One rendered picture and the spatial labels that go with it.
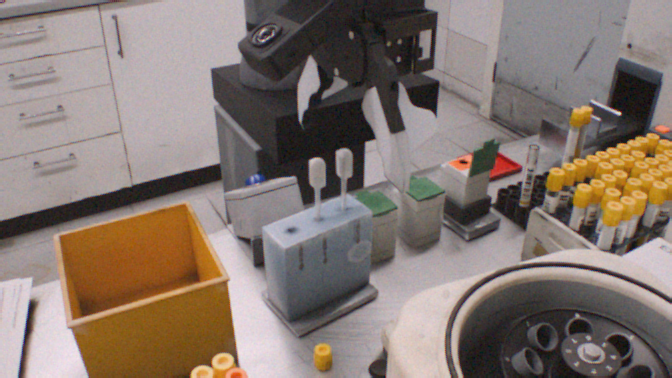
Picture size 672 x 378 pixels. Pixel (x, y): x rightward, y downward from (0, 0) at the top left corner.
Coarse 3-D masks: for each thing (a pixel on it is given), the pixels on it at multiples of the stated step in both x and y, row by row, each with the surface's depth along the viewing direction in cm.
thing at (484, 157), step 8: (488, 144) 65; (496, 144) 66; (480, 152) 65; (488, 152) 66; (496, 152) 67; (472, 160) 65; (480, 160) 66; (488, 160) 67; (472, 168) 66; (480, 168) 67; (488, 168) 68
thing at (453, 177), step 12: (468, 156) 71; (444, 168) 70; (456, 168) 68; (468, 168) 68; (444, 180) 71; (456, 180) 69; (468, 180) 67; (480, 180) 68; (456, 192) 69; (468, 192) 68; (480, 192) 70
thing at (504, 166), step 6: (462, 156) 85; (498, 156) 86; (504, 156) 85; (498, 162) 85; (504, 162) 85; (510, 162) 84; (516, 162) 84; (498, 168) 83; (504, 168) 83; (510, 168) 83; (516, 168) 82; (492, 174) 82; (498, 174) 81; (504, 174) 81; (510, 174) 82; (492, 180) 81
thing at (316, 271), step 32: (288, 224) 55; (320, 224) 55; (352, 224) 56; (288, 256) 52; (320, 256) 55; (352, 256) 58; (288, 288) 54; (320, 288) 57; (352, 288) 60; (288, 320) 56; (320, 320) 56
